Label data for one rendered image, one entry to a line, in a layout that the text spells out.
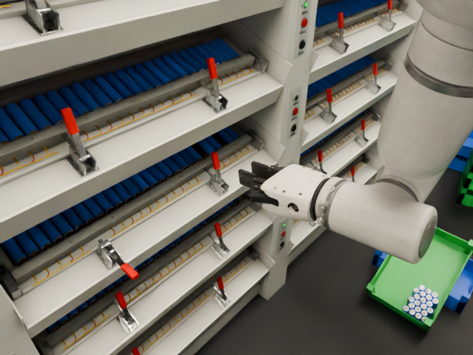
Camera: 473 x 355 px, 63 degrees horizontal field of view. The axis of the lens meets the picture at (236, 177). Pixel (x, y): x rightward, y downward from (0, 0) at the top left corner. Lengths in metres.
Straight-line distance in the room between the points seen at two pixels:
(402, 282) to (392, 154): 0.96
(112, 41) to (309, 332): 1.00
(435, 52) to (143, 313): 0.71
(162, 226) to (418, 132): 0.49
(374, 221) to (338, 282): 0.84
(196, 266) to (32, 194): 0.47
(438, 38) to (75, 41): 0.39
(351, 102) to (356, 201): 0.69
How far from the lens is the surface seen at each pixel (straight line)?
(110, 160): 0.61
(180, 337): 1.06
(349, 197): 0.59
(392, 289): 1.39
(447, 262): 1.44
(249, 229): 1.02
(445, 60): 0.39
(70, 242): 0.71
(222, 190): 0.81
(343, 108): 1.20
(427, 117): 0.43
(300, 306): 1.31
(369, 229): 0.58
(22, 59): 0.50
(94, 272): 0.71
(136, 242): 0.74
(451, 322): 1.43
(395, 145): 0.46
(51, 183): 0.58
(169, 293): 0.90
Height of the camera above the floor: 1.06
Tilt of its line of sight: 36 degrees down
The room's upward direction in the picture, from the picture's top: straight up
